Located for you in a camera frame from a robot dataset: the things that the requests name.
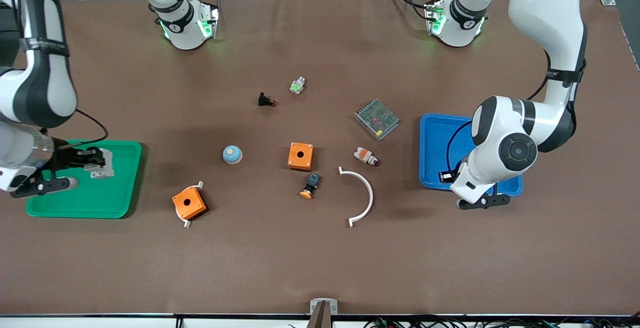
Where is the white red circuit breaker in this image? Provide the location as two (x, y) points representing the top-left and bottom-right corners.
(84, 148), (116, 180)

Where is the blue plastic tray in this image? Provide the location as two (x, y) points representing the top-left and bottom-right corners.
(418, 113), (524, 198)

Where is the green plastic tray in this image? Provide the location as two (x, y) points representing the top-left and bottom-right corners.
(25, 139), (143, 219)

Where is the metal mesh power supply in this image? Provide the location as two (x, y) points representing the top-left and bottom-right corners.
(353, 98), (401, 142)

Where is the orange button box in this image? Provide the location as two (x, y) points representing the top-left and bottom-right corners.
(171, 187), (209, 221)
(287, 141), (315, 172)

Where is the orange head push button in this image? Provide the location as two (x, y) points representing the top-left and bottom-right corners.
(299, 172), (321, 200)

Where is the blue dome buzzer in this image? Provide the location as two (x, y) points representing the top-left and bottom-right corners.
(222, 145), (244, 165)

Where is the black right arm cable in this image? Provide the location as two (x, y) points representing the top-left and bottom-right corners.
(60, 109), (109, 149)

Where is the red head white switch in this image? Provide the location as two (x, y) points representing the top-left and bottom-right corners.
(353, 147), (380, 167)

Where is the black left base cable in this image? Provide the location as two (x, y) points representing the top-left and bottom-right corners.
(384, 0), (443, 23)

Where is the grey metal table bracket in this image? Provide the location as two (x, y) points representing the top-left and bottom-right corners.
(309, 298), (339, 316)

